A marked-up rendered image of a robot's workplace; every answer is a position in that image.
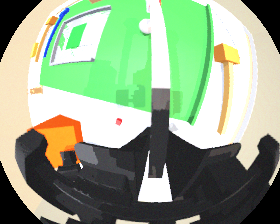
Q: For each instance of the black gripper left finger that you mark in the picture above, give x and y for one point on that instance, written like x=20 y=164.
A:
x=129 y=160

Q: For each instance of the white golf ball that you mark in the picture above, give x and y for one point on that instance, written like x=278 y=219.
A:
x=145 y=26

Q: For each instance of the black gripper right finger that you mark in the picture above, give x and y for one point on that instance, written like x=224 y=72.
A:
x=185 y=161

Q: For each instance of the green flat mat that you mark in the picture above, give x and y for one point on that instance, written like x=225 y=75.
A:
x=121 y=73

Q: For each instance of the blue putter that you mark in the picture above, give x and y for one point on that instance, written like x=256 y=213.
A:
x=53 y=31

